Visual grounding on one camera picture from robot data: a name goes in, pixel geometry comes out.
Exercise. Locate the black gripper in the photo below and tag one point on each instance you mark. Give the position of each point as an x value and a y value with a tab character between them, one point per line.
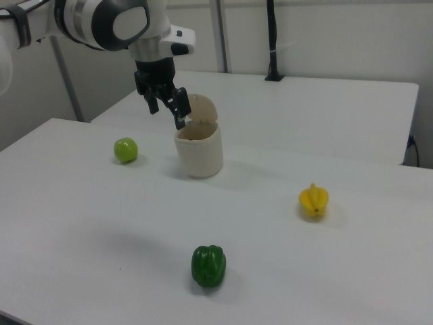
155	72

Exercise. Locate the cream garbage bin lid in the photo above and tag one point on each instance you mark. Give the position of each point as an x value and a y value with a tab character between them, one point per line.
203	108

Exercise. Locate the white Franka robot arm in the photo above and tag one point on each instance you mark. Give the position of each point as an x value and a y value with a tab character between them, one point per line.
84	20

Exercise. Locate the cream plastic garbage bin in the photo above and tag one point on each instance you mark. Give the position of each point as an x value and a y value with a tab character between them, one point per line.
201	152

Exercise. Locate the green toy apple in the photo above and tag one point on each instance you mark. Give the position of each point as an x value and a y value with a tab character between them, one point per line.
125	150

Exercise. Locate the dark green toy bell pepper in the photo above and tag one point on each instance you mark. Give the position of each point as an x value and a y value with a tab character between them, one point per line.
208	266

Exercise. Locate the yellow toy starfruit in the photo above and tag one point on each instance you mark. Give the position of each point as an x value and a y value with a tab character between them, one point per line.
314	202

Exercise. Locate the grey metal frame post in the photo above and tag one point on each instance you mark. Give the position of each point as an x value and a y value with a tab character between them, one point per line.
221	37
66	78

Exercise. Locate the black camera stand pole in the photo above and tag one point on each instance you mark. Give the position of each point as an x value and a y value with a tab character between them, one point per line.
272	37

